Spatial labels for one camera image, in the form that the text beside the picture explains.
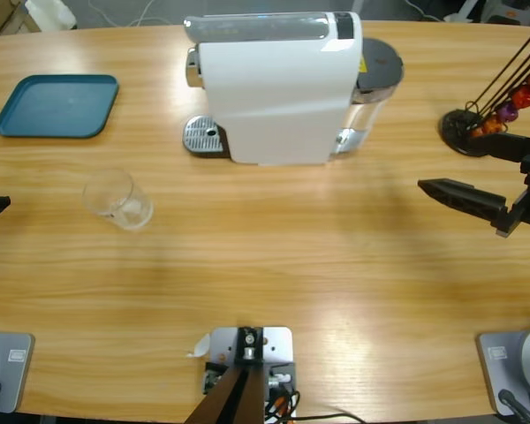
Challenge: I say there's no red coffee capsule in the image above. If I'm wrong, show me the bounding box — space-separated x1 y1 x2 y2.
511 86 530 110

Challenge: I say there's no clear glass cup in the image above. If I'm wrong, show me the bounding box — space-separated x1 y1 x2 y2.
81 167 155 232

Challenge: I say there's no purple coffee capsule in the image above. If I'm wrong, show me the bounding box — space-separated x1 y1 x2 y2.
497 102 519 124

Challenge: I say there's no white capsule coffee machine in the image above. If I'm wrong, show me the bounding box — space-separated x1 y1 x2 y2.
182 11 375 169

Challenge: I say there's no black capsule holder with rods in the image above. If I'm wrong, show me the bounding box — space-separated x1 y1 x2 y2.
439 28 530 158

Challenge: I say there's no teal plastic tray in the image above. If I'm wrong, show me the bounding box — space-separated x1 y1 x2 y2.
0 73 120 140

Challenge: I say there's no clear water tank dark lid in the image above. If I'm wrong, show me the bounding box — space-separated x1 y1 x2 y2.
349 37 405 133

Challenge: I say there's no white chair base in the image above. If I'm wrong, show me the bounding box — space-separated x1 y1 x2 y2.
443 0 487 23

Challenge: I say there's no cardboard box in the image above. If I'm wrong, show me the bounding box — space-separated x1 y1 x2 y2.
0 0 23 37

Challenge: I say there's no white plastic bag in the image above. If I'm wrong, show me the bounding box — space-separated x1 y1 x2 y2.
25 0 79 31

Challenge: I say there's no chrome drip tray grate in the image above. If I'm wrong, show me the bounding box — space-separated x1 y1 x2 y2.
183 114 227 159

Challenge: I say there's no white tape piece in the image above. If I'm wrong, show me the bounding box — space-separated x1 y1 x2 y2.
185 333 212 359

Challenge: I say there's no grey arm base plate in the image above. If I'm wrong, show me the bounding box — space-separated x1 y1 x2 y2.
475 329 530 417
0 330 35 415

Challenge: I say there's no white floor cable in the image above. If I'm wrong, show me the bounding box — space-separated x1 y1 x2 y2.
87 0 173 28

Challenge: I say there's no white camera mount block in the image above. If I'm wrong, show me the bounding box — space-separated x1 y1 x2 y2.
208 326 298 419

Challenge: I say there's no thin black cable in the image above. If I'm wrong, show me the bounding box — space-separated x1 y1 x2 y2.
291 413 366 424

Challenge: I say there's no orange and black wire bundle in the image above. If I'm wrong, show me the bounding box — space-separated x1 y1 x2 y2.
264 388 301 420

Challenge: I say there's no dark camera post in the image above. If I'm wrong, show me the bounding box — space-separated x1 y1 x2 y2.
185 326 266 424

